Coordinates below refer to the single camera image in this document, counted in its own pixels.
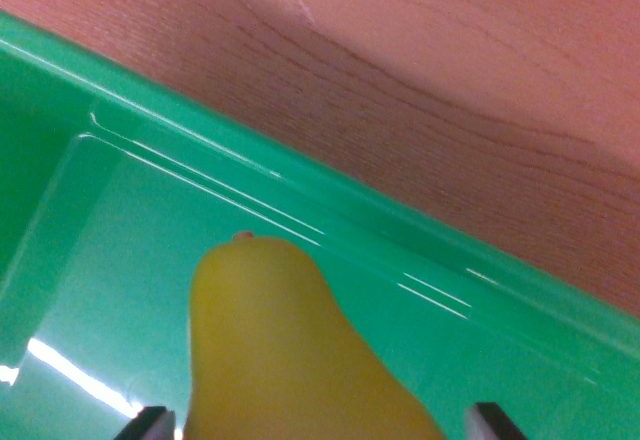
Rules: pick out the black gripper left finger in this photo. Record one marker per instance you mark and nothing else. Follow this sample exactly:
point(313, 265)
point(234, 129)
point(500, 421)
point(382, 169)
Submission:
point(150, 424)

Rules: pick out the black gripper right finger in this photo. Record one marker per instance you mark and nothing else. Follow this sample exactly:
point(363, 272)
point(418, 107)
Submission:
point(492, 422)

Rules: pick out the yellow-green plastic pear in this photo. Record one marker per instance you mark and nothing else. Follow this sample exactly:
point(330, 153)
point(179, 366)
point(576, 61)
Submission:
point(280, 350)

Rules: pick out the green plastic bin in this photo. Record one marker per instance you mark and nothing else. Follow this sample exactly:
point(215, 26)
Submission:
point(125, 260)

